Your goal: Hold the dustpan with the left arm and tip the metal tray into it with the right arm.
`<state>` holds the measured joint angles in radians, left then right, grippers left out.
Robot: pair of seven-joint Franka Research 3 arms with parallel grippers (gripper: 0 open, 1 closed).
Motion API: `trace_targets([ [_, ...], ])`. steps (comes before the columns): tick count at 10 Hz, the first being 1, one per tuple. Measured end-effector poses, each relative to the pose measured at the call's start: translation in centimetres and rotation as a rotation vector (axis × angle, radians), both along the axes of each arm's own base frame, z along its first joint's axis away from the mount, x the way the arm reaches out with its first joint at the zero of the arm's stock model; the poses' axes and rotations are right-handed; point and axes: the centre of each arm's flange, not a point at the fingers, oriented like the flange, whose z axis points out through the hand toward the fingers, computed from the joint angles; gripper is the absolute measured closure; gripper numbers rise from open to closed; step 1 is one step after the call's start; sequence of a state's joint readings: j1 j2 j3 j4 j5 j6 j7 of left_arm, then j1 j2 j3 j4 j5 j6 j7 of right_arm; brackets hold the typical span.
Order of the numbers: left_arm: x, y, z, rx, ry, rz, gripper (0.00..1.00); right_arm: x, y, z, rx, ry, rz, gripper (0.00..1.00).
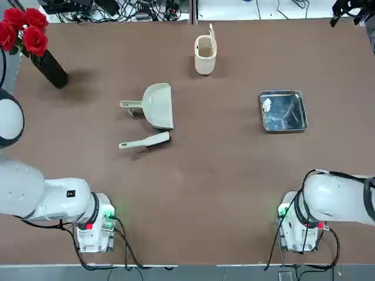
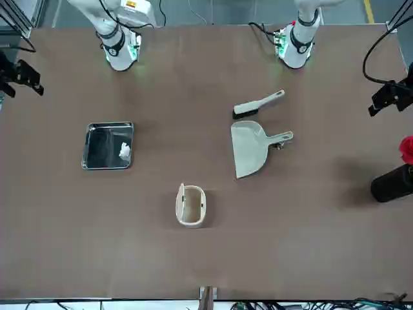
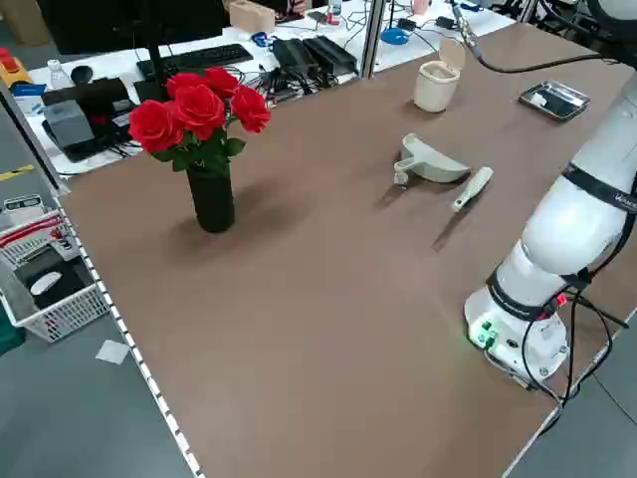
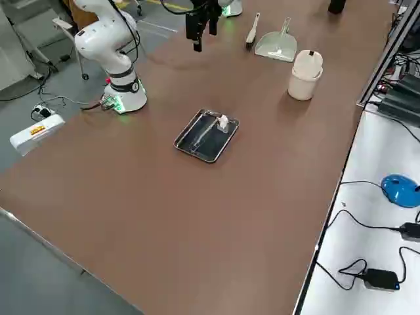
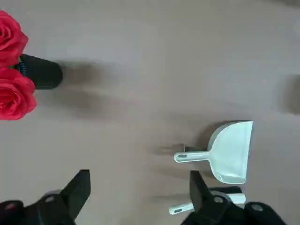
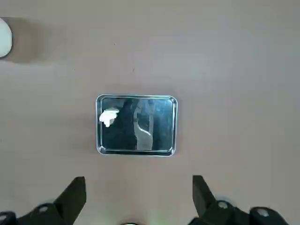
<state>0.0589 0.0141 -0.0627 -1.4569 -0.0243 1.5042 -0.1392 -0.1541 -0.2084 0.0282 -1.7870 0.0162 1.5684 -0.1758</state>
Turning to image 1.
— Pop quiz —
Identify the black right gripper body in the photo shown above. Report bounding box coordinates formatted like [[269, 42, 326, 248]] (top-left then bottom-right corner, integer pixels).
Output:
[[333, 0, 375, 11]]

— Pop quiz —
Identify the cream hand brush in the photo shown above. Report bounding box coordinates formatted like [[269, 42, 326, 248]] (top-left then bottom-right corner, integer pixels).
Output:
[[118, 131, 172, 150]]

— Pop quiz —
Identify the cream plastic dustpan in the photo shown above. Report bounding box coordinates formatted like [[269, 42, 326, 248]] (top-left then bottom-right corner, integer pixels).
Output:
[[119, 83, 175, 131]]

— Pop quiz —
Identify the tangled black cable bundle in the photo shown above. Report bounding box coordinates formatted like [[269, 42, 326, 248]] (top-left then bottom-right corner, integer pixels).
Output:
[[117, 0, 190, 22]]

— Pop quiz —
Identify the aluminium divider post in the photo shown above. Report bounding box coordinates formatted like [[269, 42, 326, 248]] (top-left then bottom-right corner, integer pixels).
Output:
[[189, 0, 199, 26]]

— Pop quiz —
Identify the black power supply box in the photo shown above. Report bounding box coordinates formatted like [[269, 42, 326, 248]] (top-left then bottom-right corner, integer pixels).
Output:
[[94, 0, 120, 16], [37, 0, 95, 14]]

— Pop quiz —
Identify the square metal tray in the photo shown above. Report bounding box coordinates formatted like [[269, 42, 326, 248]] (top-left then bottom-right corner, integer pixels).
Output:
[[259, 90, 309, 134]]

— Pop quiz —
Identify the black arm foot cable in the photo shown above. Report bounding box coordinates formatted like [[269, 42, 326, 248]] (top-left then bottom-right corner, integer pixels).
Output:
[[264, 224, 341, 270], [60, 215, 178, 270]]

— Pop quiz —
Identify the red rose bouquet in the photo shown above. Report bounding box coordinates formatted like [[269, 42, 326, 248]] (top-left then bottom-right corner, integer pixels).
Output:
[[0, 7, 49, 58]]

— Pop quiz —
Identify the black cable along right arm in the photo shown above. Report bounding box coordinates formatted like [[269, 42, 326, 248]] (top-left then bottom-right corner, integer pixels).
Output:
[[292, 169, 375, 226]]

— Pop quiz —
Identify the black right arm foot cable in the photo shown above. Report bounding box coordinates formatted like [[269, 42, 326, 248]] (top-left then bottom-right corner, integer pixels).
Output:
[[264, 224, 341, 270]]

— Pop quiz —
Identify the cream bin with flip lid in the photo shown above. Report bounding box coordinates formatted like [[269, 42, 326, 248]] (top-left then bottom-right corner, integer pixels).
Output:
[[193, 23, 219, 76]]

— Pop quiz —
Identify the black cylindrical vase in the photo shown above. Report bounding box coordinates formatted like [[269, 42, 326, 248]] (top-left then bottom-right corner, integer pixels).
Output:
[[30, 49, 70, 90]]

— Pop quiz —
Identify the black left arm foot cable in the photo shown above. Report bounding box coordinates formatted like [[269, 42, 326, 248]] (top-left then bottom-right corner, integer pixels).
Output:
[[60, 215, 178, 270]]

